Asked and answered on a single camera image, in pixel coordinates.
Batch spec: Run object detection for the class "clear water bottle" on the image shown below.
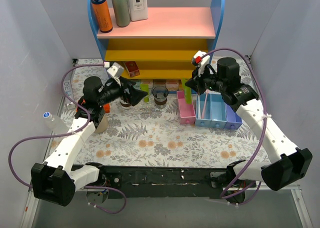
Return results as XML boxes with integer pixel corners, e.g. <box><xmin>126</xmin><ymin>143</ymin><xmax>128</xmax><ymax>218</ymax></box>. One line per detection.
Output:
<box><xmin>43</xmin><ymin>111</ymin><xmax>69</xmax><ymax>134</ymax></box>

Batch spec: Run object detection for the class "clear cup brown base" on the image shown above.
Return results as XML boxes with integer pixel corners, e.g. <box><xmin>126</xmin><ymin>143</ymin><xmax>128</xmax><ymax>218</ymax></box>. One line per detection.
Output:
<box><xmin>119</xmin><ymin>98</ymin><xmax>133</xmax><ymax>110</ymax></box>

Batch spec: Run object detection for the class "green toothpaste tube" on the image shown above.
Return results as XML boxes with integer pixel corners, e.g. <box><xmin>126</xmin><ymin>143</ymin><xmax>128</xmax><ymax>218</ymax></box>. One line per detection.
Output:
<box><xmin>140</xmin><ymin>83</ymin><xmax>150</xmax><ymax>104</ymax></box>
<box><xmin>181</xmin><ymin>78</ymin><xmax>193</xmax><ymax>105</ymax></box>

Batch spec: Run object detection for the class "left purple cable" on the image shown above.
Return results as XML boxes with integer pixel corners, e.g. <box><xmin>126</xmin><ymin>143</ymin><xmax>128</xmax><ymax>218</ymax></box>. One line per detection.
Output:
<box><xmin>8</xmin><ymin>62</ymin><xmax>128</xmax><ymax>214</ymax></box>

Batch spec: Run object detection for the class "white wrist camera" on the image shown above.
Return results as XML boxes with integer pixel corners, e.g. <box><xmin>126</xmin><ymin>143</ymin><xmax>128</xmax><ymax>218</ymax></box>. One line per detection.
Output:
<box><xmin>103</xmin><ymin>61</ymin><xmax>125</xmax><ymax>87</ymax></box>
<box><xmin>192</xmin><ymin>50</ymin><xmax>210</xmax><ymax>77</ymax></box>

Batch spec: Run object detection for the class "orange spray bottle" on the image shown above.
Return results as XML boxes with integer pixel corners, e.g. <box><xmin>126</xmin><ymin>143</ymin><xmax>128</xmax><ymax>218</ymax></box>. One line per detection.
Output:
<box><xmin>90</xmin><ymin>0</ymin><xmax>113</xmax><ymax>33</ymax></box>

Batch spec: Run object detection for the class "orange razor package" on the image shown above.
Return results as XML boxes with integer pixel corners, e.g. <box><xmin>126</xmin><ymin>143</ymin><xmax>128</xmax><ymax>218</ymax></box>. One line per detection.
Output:
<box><xmin>77</xmin><ymin>97</ymin><xmax>111</xmax><ymax>114</ymax></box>

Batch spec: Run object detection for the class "orange red soap box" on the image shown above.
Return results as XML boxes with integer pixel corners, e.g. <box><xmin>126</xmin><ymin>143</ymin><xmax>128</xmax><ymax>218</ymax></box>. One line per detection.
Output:
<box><xmin>165</xmin><ymin>79</ymin><xmax>179</xmax><ymax>92</ymax></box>

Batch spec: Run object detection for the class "red small box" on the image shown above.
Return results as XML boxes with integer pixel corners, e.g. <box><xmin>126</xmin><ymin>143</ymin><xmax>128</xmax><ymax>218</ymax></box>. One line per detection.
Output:
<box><xmin>124</xmin><ymin>61</ymin><xmax>140</xmax><ymax>78</ymax></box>

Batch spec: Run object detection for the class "dark blue cup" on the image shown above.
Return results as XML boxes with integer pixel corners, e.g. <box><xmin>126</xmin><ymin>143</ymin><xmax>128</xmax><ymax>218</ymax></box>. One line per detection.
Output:
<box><xmin>152</xmin><ymin>86</ymin><xmax>169</xmax><ymax>109</ymax></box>

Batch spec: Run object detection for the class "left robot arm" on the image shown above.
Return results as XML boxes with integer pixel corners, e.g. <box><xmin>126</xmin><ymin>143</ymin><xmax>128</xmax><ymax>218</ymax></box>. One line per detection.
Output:
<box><xmin>31</xmin><ymin>76</ymin><xmax>148</xmax><ymax>207</ymax></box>

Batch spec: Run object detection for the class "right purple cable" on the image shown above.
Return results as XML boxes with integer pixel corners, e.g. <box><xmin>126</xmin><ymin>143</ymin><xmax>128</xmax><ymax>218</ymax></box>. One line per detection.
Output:
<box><xmin>202</xmin><ymin>47</ymin><xmax>267</xmax><ymax>205</ymax></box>

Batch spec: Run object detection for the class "pink drawer box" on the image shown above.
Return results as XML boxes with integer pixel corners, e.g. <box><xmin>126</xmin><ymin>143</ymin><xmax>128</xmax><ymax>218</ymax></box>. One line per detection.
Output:
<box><xmin>176</xmin><ymin>90</ymin><xmax>196</xmax><ymax>125</ymax></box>

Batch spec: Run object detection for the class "aluminium frame rail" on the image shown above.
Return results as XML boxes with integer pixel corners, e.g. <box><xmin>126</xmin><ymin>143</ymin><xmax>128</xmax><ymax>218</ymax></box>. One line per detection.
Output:
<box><xmin>19</xmin><ymin>185</ymin><xmax>83</xmax><ymax>228</ymax></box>

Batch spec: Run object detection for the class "white labelled bottle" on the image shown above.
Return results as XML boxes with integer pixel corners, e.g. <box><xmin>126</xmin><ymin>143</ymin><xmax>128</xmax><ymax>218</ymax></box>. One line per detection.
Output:
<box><xmin>128</xmin><ymin>0</ymin><xmax>148</xmax><ymax>22</ymax></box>

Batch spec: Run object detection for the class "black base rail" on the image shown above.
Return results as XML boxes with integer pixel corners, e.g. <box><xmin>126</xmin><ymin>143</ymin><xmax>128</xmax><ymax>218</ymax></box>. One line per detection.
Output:
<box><xmin>85</xmin><ymin>164</ymin><xmax>231</xmax><ymax>199</ymax></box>

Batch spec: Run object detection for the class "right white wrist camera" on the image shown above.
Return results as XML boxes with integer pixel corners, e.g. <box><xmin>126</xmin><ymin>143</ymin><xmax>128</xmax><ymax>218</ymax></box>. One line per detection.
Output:
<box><xmin>192</xmin><ymin>50</ymin><xmax>210</xmax><ymax>77</ymax></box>

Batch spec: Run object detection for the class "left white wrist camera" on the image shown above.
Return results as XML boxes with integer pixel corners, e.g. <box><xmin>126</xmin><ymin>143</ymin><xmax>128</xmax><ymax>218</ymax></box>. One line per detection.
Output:
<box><xmin>103</xmin><ymin>61</ymin><xmax>125</xmax><ymax>87</ymax></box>

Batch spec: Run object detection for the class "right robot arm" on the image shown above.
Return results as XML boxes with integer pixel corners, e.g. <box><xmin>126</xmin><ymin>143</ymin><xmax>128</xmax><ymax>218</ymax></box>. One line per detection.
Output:
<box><xmin>185</xmin><ymin>55</ymin><xmax>313</xmax><ymax>191</ymax></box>

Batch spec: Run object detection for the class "clear textured glass tray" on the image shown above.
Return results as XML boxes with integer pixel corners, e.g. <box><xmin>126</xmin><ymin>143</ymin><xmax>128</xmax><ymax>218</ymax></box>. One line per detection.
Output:
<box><xmin>109</xmin><ymin>94</ymin><xmax>179</xmax><ymax>120</ymax></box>

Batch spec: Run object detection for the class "light blue drawer box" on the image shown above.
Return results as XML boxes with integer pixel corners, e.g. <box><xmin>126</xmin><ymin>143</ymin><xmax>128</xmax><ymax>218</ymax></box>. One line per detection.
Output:
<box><xmin>195</xmin><ymin>93</ymin><xmax>213</xmax><ymax>128</ymax></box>

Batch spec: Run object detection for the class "blue wooden shelf unit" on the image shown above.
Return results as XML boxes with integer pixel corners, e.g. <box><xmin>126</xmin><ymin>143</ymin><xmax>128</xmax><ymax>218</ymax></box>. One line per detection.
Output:
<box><xmin>87</xmin><ymin>0</ymin><xmax>225</xmax><ymax>80</ymax></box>

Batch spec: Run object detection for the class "purple blue drawer box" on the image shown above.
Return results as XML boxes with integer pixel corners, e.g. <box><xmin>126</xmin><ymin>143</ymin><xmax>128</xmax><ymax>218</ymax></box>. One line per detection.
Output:
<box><xmin>224</xmin><ymin>104</ymin><xmax>243</xmax><ymax>130</ymax></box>

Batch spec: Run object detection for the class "purple cable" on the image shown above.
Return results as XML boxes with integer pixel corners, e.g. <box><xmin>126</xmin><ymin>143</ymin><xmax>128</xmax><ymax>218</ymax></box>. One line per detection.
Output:
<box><xmin>8</xmin><ymin>62</ymin><xmax>128</xmax><ymax>214</ymax></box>
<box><xmin>202</xmin><ymin>47</ymin><xmax>267</xmax><ymax>205</ymax></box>

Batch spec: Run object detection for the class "grey green bottle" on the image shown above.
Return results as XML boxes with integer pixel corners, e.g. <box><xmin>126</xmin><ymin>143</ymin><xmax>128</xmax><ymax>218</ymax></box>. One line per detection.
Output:
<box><xmin>111</xmin><ymin>0</ymin><xmax>131</xmax><ymax>27</ymax></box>

